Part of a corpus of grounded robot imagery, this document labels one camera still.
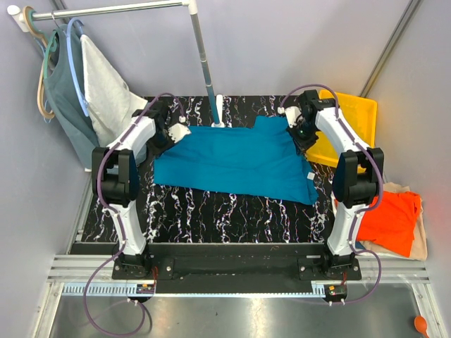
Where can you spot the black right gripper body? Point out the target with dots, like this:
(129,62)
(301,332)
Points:
(304,134)

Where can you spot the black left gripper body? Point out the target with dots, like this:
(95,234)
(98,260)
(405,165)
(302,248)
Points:
(163,139)

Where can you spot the blue t-shirt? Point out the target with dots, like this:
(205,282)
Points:
(257,161)

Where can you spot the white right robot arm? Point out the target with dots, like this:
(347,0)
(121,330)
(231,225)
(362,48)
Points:
(358,175)

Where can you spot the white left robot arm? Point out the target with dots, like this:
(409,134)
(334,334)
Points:
(116,179)

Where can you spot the white hanging shirt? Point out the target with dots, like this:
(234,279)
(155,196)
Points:
(110,102)

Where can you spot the yellow plastic bin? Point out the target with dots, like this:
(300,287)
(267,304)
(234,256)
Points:
(361,114)

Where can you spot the light blue hanger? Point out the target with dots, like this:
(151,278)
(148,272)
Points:
(82,101)

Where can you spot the grey-green hanging shirt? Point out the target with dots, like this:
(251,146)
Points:
(63,100)

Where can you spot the wooden hanger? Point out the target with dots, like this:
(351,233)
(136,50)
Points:
(42,40)

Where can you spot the orange folded t-shirt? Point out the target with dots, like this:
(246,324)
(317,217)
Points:
(392,224)

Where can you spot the green hanger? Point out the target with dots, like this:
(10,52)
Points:
(51,48)

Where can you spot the beige folded t-shirt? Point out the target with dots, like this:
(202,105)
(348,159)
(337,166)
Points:
(419,248)

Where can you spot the metal clothes rack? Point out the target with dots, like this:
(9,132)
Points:
(215,101)

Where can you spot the orange rubber bulb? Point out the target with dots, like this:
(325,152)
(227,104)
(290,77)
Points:
(421,325)

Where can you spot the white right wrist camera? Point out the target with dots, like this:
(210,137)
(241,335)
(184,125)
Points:
(293,115)

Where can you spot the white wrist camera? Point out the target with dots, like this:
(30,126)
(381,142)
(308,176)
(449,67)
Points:
(293,115)
(179,130)

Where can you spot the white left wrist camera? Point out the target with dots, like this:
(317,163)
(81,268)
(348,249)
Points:
(179,130)

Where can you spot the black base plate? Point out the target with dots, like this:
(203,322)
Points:
(237,270)

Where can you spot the aluminium corner rail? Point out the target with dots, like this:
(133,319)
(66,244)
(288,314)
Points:
(401,27)

